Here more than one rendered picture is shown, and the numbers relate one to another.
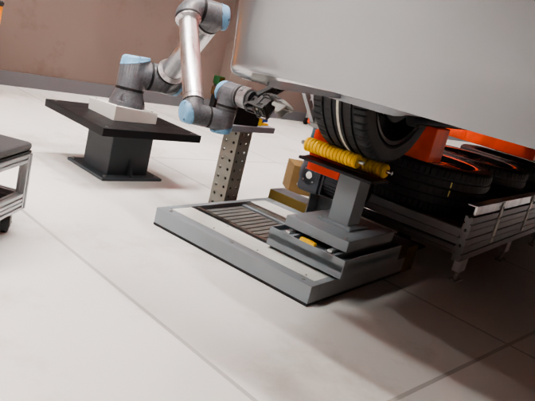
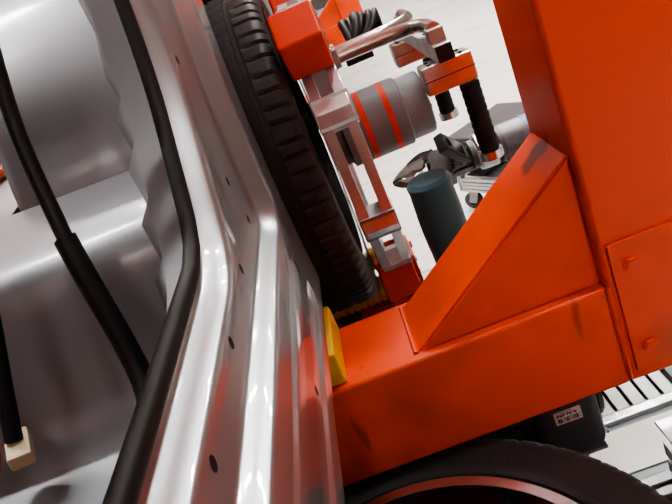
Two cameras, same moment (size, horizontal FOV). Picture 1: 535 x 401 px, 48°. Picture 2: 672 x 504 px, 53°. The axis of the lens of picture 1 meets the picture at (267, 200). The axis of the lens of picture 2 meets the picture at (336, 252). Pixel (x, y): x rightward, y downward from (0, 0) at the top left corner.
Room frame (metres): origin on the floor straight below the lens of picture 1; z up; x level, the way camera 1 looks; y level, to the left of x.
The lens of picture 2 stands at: (3.64, -0.93, 1.19)
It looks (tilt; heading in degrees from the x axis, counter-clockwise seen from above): 23 degrees down; 151
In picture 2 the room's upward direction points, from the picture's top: 24 degrees counter-clockwise
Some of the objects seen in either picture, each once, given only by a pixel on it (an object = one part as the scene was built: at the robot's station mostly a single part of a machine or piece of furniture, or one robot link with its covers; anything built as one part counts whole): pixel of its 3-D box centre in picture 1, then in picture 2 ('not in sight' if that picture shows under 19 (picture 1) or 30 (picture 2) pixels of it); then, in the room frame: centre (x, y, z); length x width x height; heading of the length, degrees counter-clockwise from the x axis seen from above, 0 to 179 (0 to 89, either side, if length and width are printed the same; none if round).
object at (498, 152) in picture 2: not in sight; (479, 117); (2.80, -0.09, 0.83); 0.04 x 0.04 x 0.16
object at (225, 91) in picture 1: (231, 93); (517, 137); (2.55, 0.26, 0.62); 0.12 x 0.09 x 0.10; 56
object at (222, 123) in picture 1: (220, 118); not in sight; (2.55, 0.27, 0.51); 0.12 x 0.09 x 0.12; 121
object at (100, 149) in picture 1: (119, 144); not in sight; (3.19, 0.85, 0.15); 0.60 x 0.60 x 0.30; 49
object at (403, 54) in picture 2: not in sight; (412, 48); (2.50, 0.08, 0.93); 0.09 x 0.05 x 0.05; 56
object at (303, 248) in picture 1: (336, 244); not in sight; (2.43, -0.33, 0.13); 0.50 x 0.36 x 0.10; 146
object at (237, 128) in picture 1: (236, 124); not in sight; (3.00, 0.24, 0.44); 0.43 x 0.17 x 0.03; 146
